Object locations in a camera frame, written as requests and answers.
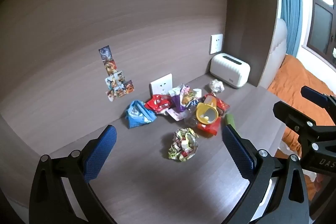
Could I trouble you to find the orange blanket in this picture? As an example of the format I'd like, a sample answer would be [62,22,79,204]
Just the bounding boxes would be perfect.
[266,54,336,198]

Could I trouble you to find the red printed snack bag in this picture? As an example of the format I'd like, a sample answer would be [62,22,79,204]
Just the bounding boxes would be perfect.
[144,94,172,115]

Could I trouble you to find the clear plastic wrapper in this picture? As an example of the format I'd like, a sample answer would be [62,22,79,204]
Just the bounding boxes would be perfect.
[184,111,200,127]

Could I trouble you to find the crumpled white paper ball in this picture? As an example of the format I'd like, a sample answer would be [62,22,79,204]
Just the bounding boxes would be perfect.
[208,79,225,94]

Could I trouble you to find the blue snack bag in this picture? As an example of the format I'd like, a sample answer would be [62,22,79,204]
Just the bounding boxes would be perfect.
[125,100,157,129]

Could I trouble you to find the column of picture stickers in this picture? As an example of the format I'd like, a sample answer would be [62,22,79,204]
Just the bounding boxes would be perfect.
[98,46,135,102]

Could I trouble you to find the white wall socket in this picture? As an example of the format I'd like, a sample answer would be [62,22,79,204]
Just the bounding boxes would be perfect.
[210,34,223,55]
[150,73,173,96]

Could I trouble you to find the purple wrapper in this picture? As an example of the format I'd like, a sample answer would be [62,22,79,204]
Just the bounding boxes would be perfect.
[168,88,188,113]

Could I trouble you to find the blue curtain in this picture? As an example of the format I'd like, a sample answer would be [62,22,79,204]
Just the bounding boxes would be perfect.
[278,0,302,56]

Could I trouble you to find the white ribbed tabletop appliance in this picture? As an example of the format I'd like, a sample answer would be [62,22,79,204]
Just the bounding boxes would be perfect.
[209,53,251,89]

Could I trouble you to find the yellow plastic cup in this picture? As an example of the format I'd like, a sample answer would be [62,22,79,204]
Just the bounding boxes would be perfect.
[196,102,219,125]

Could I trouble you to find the flat red packet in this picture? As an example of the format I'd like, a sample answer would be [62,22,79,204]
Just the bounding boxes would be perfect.
[196,116,222,136]

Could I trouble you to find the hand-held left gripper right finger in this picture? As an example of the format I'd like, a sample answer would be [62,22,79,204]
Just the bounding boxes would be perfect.
[222,124,310,224]

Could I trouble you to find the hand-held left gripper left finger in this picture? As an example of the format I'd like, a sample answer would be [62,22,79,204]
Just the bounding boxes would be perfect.
[29,125,117,224]

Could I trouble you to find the red snack packet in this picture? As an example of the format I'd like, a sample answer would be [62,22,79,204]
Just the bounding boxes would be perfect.
[202,93,231,117]

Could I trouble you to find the white padded headboard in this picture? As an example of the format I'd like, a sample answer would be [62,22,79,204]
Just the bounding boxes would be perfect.
[273,18,288,83]

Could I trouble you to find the crumpled colourful wrapper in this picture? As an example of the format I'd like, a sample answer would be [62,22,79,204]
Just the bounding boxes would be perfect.
[168,128,199,161]

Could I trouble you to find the yellow patterned wrapper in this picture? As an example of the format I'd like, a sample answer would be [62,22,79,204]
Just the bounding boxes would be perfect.
[181,84,199,109]

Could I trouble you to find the dark framed window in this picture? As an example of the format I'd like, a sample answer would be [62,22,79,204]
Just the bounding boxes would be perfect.
[306,0,336,67]

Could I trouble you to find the green wrapper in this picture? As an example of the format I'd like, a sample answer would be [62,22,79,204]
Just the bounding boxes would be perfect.
[224,114,237,130]

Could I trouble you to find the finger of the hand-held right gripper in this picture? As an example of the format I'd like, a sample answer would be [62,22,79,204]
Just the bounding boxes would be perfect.
[273,101,336,144]
[301,86,336,112]

